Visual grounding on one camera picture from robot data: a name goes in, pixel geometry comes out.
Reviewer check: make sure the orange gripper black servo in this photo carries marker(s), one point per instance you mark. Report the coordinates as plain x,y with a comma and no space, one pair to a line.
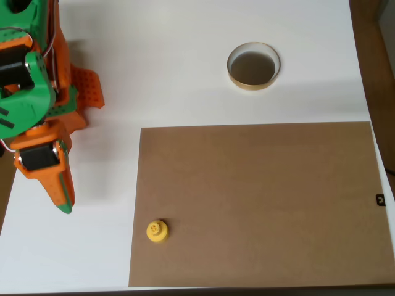
39,159

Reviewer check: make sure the small yellow plastic piece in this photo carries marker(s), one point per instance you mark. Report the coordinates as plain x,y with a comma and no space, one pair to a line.
157,232

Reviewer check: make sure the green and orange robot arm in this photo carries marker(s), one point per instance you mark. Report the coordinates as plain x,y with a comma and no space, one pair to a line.
21,101

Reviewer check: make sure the brown rectangular board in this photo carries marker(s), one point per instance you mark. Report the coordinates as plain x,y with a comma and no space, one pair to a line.
256,203

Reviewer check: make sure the small black clip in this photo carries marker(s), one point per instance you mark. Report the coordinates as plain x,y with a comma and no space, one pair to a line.
380,199

